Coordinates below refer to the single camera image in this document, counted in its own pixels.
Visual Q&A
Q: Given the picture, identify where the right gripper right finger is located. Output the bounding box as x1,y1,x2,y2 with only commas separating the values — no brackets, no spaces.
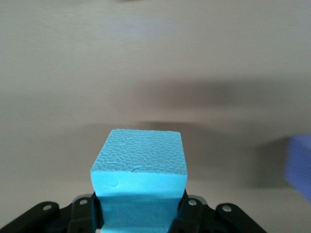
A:
169,190,266,233

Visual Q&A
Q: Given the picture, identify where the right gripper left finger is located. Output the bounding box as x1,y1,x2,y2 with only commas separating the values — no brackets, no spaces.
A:
0,192,104,233

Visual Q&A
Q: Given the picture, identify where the light blue foam block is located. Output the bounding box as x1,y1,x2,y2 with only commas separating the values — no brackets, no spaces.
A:
89,128,189,233

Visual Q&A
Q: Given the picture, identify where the purple foam block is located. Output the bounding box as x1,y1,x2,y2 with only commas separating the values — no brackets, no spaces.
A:
282,134,311,205

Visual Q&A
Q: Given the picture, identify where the brown paper table cover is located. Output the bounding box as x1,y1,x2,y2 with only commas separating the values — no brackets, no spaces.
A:
0,0,311,233

